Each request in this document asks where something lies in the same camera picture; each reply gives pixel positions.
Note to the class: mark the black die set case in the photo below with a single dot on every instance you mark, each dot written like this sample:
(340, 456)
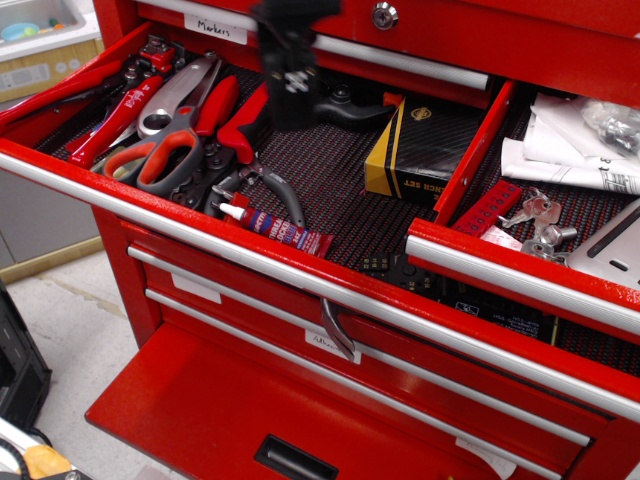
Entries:
(395, 269)

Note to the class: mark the cardboard box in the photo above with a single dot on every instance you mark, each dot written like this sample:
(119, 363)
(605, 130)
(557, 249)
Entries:
(36, 72)

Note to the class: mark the red threadlocker glue tube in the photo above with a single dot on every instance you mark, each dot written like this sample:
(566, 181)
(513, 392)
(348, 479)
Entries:
(279, 230)

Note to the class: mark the silver drawer lock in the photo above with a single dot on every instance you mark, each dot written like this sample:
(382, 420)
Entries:
(384, 16)

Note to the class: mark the silver metal plate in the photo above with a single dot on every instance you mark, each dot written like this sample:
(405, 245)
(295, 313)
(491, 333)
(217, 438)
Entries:
(612, 253)

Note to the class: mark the red drill bit holder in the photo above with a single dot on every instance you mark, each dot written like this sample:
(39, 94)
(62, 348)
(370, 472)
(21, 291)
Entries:
(486, 211)

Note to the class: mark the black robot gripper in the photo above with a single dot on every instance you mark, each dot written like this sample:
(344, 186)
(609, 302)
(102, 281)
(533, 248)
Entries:
(289, 64)

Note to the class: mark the silver curved metal hook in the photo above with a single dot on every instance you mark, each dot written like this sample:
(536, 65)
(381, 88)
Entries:
(331, 324)

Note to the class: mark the white folded paper sheets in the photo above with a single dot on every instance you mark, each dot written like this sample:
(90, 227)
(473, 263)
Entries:
(559, 147)

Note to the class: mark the large open red drawer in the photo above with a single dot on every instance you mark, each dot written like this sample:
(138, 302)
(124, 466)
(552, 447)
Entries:
(195, 286)

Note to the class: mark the red metal tool chest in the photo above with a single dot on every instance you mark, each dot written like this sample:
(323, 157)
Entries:
(212, 430)

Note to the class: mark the small red plastic block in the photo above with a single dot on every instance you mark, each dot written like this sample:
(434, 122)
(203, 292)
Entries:
(237, 205)

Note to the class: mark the red wire stripper tool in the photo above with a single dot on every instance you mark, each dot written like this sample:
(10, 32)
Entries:
(156, 54)

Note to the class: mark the black recessed drawer handle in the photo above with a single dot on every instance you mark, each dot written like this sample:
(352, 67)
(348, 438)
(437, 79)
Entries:
(292, 462)

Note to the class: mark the clear bag of hardware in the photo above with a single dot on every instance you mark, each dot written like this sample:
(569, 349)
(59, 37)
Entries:
(616, 125)

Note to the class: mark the black yellow wrench set box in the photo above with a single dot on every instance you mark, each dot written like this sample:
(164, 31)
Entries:
(420, 149)

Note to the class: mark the silver keys bunch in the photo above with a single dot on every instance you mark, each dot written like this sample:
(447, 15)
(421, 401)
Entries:
(547, 235)

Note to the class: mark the white adhesives label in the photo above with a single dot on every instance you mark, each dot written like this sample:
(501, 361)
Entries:
(326, 344)

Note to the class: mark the clear plastic storage bin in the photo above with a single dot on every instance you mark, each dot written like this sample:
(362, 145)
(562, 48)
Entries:
(41, 22)

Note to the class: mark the grey handled small pliers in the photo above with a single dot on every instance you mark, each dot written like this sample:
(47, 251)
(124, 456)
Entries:
(223, 191)

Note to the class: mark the red long handled cutter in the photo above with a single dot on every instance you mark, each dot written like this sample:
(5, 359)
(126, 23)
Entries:
(78, 86)

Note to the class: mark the white markers label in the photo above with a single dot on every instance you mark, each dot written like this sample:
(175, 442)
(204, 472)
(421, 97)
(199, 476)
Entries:
(216, 29)

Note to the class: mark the small open red drawer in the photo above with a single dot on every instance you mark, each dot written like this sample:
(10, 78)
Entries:
(515, 236)

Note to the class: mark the black pistol grip tool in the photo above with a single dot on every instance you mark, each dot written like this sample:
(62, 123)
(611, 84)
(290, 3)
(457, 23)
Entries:
(338, 108)

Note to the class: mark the black equipment case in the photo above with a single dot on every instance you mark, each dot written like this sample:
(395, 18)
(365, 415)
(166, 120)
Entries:
(25, 376)

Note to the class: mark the red handled crimping pliers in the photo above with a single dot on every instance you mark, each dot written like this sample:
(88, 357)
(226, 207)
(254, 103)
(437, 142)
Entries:
(228, 132)

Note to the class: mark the grey orange handled scissors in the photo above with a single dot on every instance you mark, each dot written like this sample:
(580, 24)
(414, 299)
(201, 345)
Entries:
(170, 148)

